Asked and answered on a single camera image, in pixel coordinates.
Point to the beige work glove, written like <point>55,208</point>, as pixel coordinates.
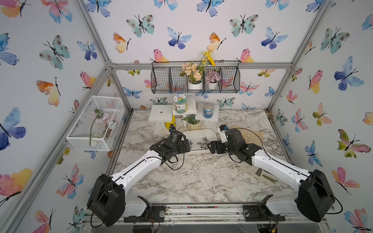
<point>251,136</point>

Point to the black wire wall basket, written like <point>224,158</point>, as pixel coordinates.
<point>165,78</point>

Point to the white mesh wall box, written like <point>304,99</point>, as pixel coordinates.
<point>97,124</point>

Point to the purple flowers in white pot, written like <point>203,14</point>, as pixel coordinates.
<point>212,78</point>

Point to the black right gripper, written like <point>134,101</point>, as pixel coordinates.
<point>218,143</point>

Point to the blue can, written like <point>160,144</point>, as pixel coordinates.
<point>208,110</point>

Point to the yellow artificial flower sprig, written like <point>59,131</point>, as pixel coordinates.
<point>207,59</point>

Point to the aluminium front rail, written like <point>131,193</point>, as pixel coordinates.
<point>214,213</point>

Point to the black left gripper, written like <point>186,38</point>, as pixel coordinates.
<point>182,149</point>

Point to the white tiered display stand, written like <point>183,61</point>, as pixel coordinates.
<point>161,114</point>

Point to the artificial pink flower stem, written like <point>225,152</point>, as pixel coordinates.
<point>99,117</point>

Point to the green lidded white jar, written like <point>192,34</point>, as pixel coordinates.
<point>179,102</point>

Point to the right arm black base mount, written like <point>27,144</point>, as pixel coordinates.
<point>259,212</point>

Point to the small potted green plant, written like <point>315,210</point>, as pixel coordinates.
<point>192,123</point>

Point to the white plastic storage box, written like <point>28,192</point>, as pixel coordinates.
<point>199,136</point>

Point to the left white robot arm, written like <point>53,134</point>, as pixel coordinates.
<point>108,201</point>

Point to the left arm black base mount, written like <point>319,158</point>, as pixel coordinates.
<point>151,214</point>

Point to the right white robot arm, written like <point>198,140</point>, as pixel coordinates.
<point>314,196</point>

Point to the peach flowers in white pot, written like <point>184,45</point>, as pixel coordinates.
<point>193,73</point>

